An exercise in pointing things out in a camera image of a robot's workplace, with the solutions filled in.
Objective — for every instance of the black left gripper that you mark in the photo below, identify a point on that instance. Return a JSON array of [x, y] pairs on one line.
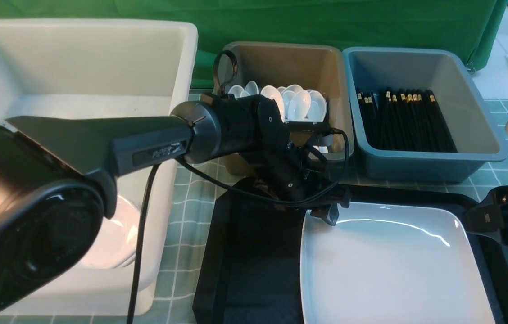
[[296, 176]]

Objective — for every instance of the large white square plate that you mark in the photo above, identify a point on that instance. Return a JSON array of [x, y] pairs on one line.
[[389, 264]]

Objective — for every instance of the white small dish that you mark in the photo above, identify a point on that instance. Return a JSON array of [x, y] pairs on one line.
[[116, 240]]

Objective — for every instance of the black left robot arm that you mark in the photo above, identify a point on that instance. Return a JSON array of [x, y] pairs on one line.
[[58, 177]]

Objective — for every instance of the black plastic serving tray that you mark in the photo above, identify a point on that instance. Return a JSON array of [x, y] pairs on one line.
[[250, 270]]

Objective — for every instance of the pile of white spoons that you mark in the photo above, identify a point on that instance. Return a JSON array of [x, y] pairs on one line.
[[302, 111]]

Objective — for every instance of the pile of black chopsticks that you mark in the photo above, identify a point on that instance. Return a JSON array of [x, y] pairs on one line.
[[407, 120]]

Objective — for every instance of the teal checkered tablecloth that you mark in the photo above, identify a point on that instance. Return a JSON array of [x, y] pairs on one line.
[[189, 222]]

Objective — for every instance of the blue plastic chopstick bin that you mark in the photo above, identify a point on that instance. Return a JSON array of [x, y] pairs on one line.
[[474, 131]]

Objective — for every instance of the grey plastic spoon bin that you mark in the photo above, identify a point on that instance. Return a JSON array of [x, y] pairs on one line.
[[313, 67]]

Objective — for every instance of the green backdrop cloth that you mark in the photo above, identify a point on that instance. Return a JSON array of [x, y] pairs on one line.
[[466, 28]]

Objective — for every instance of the large white plastic tub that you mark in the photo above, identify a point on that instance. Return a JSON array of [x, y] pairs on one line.
[[82, 69]]

